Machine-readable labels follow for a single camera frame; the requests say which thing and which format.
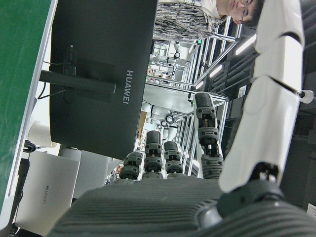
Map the white paper roll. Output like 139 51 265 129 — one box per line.
27 121 61 149

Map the aluminium cage frame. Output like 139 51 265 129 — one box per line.
182 22 257 178

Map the black Huawei monitor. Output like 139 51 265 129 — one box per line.
48 0 158 160

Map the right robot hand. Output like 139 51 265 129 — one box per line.
50 0 316 237

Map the black USB dongle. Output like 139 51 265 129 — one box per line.
64 43 78 75

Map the person in patterned cardigan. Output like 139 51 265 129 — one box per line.
153 0 260 41

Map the thin black monitor cable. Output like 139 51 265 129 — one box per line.
37 81 66 100

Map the aluminium table edge rail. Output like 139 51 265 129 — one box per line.
0 0 60 237

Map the silver Huawei laptop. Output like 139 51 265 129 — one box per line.
15 150 81 237

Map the black cable bundle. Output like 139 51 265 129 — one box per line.
22 139 38 153

